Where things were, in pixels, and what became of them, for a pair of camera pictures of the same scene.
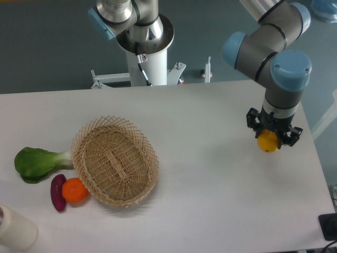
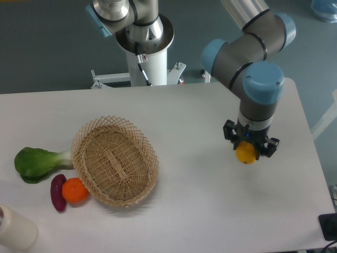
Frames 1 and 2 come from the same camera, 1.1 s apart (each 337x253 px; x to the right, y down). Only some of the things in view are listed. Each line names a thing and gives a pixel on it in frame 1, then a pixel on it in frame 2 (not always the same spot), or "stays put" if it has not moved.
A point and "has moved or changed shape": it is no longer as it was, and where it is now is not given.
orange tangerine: x=74 y=191 stays put
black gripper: x=259 y=121 to x=243 y=133
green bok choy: x=33 y=164 stays put
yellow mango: x=267 y=140 has moved or changed shape
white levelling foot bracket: x=207 y=74 stays put
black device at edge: x=328 y=224 stays put
